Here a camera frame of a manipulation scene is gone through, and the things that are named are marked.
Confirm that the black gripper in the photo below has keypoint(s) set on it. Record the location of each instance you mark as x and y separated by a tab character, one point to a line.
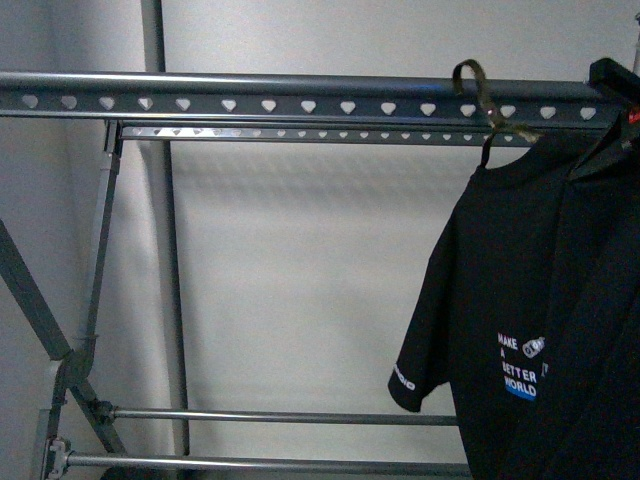
613	80

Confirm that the olive clothes hanger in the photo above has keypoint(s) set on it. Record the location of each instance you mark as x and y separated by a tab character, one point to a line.
497	121

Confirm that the black printed t-shirt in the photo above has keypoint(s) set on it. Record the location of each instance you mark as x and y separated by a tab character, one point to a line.
529	311

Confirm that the grey metal clothes rack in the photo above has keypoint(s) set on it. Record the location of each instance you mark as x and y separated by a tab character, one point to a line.
75	427

